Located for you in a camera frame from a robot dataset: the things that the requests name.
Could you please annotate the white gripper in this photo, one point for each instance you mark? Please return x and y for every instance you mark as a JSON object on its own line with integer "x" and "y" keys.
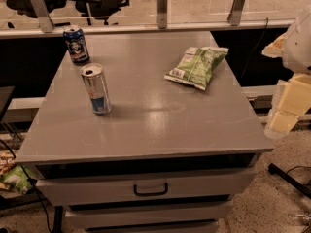
{"x": 299, "y": 50}

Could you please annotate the green jalapeno chip bag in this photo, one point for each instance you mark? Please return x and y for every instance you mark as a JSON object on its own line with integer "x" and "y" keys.
{"x": 197, "y": 66}

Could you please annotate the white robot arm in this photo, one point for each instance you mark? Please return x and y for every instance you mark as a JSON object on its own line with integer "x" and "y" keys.
{"x": 294, "y": 47}

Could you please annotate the silver blue redbull can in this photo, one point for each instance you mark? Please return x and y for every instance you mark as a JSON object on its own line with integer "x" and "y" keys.
{"x": 96, "y": 87}

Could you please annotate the dark blue soda can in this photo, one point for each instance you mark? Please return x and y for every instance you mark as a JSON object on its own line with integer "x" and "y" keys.
{"x": 76, "y": 44}

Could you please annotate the green chip bag on floor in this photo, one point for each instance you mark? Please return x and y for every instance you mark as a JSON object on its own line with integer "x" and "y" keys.
{"x": 18, "y": 177}

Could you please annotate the orange chip bag on floor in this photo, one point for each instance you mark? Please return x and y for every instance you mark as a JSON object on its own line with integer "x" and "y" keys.
{"x": 7, "y": 162}

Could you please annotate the black stand leg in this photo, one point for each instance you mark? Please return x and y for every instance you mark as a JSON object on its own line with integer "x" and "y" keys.
{"x": 274, "y": 170}

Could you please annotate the middle grey drawer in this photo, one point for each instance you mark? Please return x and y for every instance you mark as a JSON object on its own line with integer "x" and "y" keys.
{"x": 146, "y": 215}

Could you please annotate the grey drawer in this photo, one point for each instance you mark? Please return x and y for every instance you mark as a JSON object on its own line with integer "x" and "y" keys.
{"x": 146, "y": 215}
{"x": 110, "y": 189}

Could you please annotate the grey drawer cabinet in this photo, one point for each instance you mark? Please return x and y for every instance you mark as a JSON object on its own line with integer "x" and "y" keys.
{"x": 155, "y": 125}

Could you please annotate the top grey drawer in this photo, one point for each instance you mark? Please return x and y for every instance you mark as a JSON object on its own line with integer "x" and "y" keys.
{"x": 110, "y": 189}

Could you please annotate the dark side table edge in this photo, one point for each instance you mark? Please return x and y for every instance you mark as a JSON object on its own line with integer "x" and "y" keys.
{"x": 6, "y": 93}

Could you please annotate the right metal glass bracket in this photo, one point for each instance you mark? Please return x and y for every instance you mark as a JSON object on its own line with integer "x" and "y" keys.
{"x": 235, "y": 14}

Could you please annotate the metal glass bracket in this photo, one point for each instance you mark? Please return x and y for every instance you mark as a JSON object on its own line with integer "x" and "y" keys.
{"x": 235, "y": 14}
{"x": 41, "y": 12}
{"x": 162, "y": 14}

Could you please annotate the black drawer handle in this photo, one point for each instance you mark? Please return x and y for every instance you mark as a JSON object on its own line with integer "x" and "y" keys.
{"x": 151, "y": 190}

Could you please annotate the middle metal glass bracket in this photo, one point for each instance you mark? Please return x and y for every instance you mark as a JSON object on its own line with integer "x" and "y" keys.
{"x": 162, "y": 14}

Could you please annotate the left metal glass bracket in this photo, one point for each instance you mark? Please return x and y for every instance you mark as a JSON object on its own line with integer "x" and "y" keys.
{"x": 41, "y": 12}

